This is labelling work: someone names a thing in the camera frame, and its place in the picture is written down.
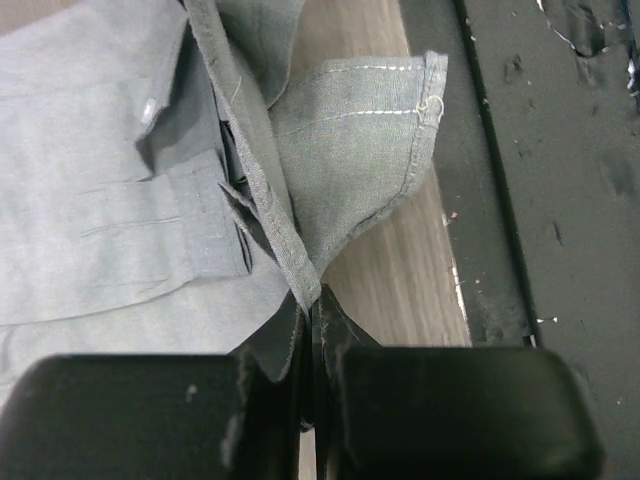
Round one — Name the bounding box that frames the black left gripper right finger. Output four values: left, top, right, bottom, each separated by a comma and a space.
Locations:
310, 287, 379, 479

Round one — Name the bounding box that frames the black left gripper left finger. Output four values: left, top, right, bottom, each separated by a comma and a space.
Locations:
234, 292, 309, 480

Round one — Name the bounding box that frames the grey long sleeve shirt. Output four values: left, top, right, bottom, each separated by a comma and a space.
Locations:
1, 1, 448, 398

